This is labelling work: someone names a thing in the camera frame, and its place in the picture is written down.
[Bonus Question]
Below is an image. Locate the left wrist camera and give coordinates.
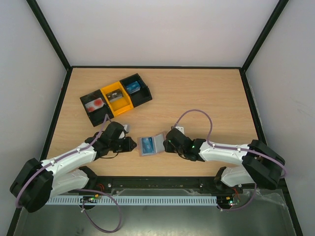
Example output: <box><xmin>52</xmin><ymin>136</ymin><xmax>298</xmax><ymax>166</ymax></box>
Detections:
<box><xmin>119</xmin><ymin>124</ymin><xmax>130</xmax><ymax>139</ymax></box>

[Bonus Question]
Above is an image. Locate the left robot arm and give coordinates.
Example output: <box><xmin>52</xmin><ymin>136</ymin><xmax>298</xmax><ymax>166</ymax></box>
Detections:
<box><xmin>10</xmin><ymin>121</ymin><xmax>137</xmax><ymax>213</ymax></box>

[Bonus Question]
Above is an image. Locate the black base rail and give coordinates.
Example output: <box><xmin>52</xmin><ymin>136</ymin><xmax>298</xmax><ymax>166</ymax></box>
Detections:
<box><xmin>93</xmin><ymin>176</ymin><xmax>287</xmax><ymax>197</ymax></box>

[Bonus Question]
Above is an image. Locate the yellow middle bin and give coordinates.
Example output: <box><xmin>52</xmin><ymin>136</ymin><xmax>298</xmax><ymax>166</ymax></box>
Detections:
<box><xmin>100</xmin><ymin>82</ymin><xmax>133</xmax><ymax>117</ymax></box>

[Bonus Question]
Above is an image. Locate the grey metal front plate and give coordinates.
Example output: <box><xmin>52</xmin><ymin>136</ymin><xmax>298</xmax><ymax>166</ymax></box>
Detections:
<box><xmin>14</xmin><ymin>190</ymin><xmax>296</xmax><ymax>236</ymax></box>

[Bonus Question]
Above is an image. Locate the white red card stack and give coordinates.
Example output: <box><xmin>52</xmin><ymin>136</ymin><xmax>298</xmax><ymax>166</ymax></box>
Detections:
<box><xmin>85</xmin><ymin>98</ymin><xmax>104</xmax><ymax>113</ymax></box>

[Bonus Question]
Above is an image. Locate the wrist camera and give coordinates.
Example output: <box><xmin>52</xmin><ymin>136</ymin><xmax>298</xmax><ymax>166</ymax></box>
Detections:
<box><xmin>119</xmin><ymin>124</ymin><xmax>130</xmax><ymax>139</ymax></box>
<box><xmin>171</xmin><ymin>126</ymin><xmax>185</xmax><ymax>135</ymax></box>

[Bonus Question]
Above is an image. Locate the black bin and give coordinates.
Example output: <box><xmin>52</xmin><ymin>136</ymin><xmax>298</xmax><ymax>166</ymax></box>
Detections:
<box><xmin>120</xmin><ymin>73</ymin><xmax>152</xmax><ymax>107</ymax></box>
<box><xmin>80</xmin><ymin>89</ymin><xmax>114</xmax><ymax>127</ymax></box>

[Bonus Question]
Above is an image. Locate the left black bin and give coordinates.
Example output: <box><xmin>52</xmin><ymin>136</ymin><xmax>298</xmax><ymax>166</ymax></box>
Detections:
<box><xmin>80</xmin><ymin>89</ymin><xmax>114</xmax><ymax>127</ymax></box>

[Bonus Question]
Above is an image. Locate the light blue cable duct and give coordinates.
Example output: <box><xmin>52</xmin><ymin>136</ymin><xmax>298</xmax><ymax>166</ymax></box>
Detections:
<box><xmin>46</xmin><ymin>195</ymin><xmax>217</xmax><ymax>206</ymax></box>

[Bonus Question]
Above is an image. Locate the blue card stack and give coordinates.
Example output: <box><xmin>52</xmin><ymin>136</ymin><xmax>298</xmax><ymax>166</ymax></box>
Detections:
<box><xmin>122</xmin><ymin>81</ymin><xmax>141</xmax><ymax>94</ymax></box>

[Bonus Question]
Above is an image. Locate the blue credit card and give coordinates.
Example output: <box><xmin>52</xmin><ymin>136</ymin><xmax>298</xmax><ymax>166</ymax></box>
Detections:
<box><xmin>140</xmin><ymin>137</ymin><xmax>156</xmax><ymax>156</ymax></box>

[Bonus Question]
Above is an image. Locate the black enclosure frame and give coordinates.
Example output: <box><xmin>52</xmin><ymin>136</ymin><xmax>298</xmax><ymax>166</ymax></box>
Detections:
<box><xmin>4</xmin><ymin>0</ymin><xmax>305</xmax><ymax>236</ymax></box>

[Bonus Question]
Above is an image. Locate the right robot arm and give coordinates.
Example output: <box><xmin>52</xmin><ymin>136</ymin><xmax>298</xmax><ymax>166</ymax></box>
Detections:
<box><xmin>163</xmin><ymin>128</ymin><xmax>285</xmax><ymax>193</ymax></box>

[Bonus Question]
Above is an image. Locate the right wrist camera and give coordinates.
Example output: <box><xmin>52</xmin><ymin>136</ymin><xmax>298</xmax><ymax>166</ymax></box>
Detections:
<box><xmin>171</xmin><ymin>126</ymin><xmax>185</xmax><ymax>135</ymax></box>

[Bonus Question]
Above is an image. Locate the black VIP card stack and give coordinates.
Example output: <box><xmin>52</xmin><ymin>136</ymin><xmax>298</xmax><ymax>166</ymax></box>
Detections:
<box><xmin>106</xmin><ymin>89</ymin><xmax>123</xmax><ymax>102</ymax></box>

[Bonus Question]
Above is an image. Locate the right black bin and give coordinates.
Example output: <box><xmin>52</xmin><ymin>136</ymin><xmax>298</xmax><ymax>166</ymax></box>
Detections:
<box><xmin>120</xmin><ymin>73</ymin><xmax>152</xmax><ymax>107</ymax></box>

